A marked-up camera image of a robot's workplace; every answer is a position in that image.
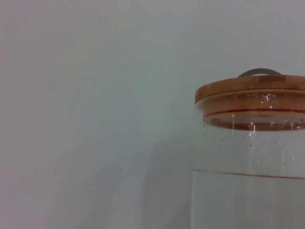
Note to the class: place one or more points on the glass water dispenser jar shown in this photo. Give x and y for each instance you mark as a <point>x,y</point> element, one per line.
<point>238,202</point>

